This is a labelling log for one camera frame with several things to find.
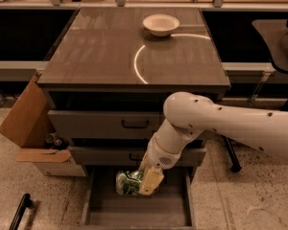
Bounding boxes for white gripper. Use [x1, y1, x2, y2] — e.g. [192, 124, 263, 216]
[139, 132, 182, 196]

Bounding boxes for green soda can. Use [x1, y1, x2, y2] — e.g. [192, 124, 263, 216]
[116, 171, 143, 196]

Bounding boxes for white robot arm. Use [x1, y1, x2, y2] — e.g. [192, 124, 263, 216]
[139, 92, 288, 196]

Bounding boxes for open grey bottom drawer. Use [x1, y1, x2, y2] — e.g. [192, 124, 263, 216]
[81, 167, 196, 230]

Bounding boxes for grey middle drawer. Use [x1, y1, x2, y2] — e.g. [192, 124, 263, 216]
[69, 147, 206, 167]

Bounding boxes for grey top drawer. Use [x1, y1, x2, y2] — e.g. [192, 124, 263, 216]
[48, 110, 164, 141]

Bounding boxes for grey drawer cabinet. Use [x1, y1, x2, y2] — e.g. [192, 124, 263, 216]
[36, 6, 231, 113]

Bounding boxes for black stand leg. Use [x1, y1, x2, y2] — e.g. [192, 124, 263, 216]
[223, 136, 242, 173]

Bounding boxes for cans inside cardboard box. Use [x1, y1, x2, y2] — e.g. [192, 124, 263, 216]
[45, 132, 68, 150]

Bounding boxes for black bar lower left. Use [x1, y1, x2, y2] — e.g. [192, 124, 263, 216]
[9, 193, 32, 230]

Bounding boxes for brown cardboard box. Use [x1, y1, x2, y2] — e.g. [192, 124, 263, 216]
[0, 76, 86, 176]

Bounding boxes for white ceramic bowl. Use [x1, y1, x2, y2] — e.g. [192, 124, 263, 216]
[143, 14, 180, 37]

